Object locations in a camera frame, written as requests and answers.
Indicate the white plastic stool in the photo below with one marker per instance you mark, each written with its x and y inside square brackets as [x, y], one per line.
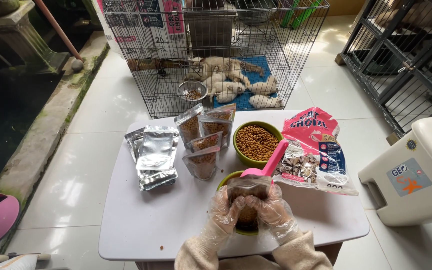
[418, 176]

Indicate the pink plastic scoop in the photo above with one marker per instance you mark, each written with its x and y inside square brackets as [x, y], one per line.
[274, 159]

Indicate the green bowl with pink scoop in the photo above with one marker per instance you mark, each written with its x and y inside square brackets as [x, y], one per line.
[224, 180]

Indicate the cream long-haired cat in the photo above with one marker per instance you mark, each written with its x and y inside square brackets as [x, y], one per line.
[219, 65]

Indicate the white cloth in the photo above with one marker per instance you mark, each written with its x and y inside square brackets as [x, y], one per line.
[17, 264]

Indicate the steel food bowl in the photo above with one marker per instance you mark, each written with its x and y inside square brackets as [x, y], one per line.
[192, 92]

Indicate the black metal cage rack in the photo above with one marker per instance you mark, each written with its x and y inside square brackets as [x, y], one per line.
[399, 63]

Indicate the mossy stone pedestal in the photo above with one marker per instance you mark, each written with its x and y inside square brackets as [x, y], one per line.
[17, 37]

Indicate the pile of empty silver pouches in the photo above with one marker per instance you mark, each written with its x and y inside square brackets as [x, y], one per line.
[156, 150]

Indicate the person's left hand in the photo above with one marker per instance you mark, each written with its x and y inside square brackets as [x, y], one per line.
[219, 221]

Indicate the sealed silver pouch of kibble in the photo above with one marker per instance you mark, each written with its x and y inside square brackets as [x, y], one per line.
[205, 142]
[216, 128]
[189, 127]
[221, 112]
[203, 165]

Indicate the heap of brown kibble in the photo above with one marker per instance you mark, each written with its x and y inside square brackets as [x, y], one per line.
[256, 141]

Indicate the clear pouch of kibble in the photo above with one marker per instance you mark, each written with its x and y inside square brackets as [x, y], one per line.
[248, 187]

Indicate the green plastic sticks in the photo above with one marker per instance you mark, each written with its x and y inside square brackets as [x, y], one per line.
[302, 13]

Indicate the grey box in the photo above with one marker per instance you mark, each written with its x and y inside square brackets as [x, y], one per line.
[210, 33]

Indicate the brown pole with round end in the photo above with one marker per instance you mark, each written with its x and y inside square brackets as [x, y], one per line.
[60, 33]

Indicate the green bowl full of kibble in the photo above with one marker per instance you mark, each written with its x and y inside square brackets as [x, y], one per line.
[246, 159]

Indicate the large white cat food sack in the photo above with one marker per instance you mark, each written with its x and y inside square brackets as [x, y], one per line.
[144, 33]

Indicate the pink cat food bag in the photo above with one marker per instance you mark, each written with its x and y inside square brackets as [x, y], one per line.
[315, 150]

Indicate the wooden stick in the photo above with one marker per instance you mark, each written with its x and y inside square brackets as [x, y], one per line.
[13, 258]

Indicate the cream kitten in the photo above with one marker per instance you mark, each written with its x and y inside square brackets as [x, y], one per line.
[225, 97]
[226, 86]
[264, 87]
[264, 101]

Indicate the person's right hand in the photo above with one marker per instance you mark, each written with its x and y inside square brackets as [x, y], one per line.
[276, 221]

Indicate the blue mat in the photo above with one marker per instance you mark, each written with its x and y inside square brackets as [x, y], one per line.
[255, 65]

